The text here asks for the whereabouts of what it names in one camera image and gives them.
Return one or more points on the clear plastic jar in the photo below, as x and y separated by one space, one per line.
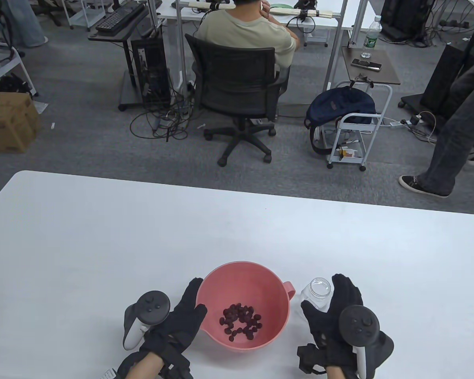
320 290

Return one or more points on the navy blue backpack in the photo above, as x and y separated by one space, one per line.
339 104

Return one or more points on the white label tag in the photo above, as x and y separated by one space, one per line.
110 374

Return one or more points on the black bag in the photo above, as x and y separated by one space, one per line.
12 85

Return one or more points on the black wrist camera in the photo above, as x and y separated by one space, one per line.
310 357

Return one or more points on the black mesh office chair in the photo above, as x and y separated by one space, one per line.
233 79

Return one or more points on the person's right forearm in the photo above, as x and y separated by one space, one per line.
339 374

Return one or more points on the white power strip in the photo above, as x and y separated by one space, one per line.
414 119
395 125

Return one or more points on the black cabinet on wheels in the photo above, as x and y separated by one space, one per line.
444 75

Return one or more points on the brown cardboard box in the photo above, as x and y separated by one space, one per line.
8 126

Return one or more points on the small white wheeled cart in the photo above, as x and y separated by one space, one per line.
93 15

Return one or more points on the black equipment box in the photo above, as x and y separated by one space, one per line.
403 15

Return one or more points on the white metal rolling cart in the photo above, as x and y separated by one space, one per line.
361 117

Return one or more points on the person's left hand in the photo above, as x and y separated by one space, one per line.
181 327

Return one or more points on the green label water bottle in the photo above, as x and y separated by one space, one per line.
370 37

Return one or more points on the dark rolling keyboard stand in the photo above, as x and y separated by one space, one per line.
114 36

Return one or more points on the white metal-legged desk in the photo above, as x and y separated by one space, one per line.
328 23

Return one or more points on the person's left forearm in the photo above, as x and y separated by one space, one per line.
144 369

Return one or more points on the black computer tower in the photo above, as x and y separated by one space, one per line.
154 67

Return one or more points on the dark brown side table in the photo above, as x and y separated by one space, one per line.
369 77

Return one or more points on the black headset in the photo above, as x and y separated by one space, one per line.
306 4

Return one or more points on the person's right hand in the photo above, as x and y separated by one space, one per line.
331 323

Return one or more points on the pink salad bowl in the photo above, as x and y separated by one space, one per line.
237 284

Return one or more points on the black phone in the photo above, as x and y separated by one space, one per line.
365 64

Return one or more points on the green plate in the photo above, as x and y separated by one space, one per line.
282 6

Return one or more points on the black keyboard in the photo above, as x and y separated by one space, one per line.
116 17

